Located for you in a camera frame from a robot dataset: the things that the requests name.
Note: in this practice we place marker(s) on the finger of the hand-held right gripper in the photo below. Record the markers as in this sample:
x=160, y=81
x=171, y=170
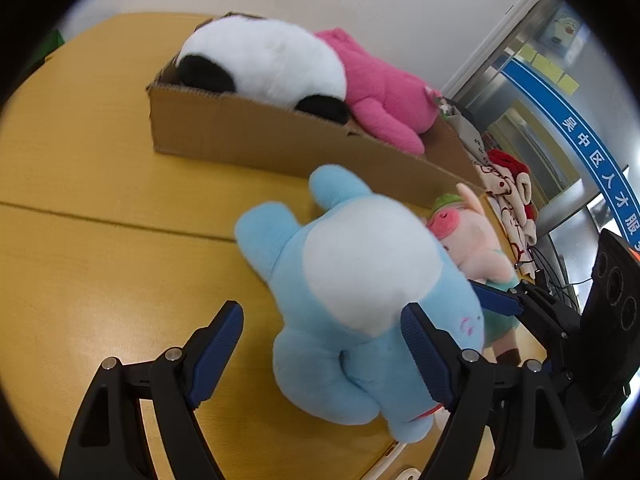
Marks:
x=495, y=300

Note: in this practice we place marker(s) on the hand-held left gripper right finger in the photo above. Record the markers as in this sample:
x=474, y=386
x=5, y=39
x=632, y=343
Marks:
x=425, y=355

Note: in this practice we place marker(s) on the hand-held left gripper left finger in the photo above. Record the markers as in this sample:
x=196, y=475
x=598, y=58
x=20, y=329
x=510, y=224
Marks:
x=217, y=355

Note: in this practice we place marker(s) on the pink pig plush toy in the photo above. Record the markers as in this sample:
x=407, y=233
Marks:
x=472, y=240

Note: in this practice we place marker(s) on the light blue plush toy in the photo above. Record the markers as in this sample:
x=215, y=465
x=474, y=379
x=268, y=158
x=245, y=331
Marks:
x=350, y=280

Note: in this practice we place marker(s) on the brown cardboard box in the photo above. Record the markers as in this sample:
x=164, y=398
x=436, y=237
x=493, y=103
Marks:
x=240, y=130

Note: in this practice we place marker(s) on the black and white panda plush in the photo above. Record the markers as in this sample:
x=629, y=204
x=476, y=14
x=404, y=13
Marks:
x=270, y=57

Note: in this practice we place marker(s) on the red hat plush doll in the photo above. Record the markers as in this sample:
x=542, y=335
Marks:
x=510, y=170

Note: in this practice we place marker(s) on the blue banner on glass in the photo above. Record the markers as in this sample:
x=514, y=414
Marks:
x=570, y=120

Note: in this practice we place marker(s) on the yellow sticky note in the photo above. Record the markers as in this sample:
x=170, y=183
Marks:
x=567, y=82
x=546, y=65
x=527, y=52

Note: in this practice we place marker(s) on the cartoon poster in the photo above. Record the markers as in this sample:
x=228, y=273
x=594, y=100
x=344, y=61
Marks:
x=562, y=30

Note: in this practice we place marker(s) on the glass door with metal frame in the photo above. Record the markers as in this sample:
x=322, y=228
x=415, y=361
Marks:
x=520, y=110

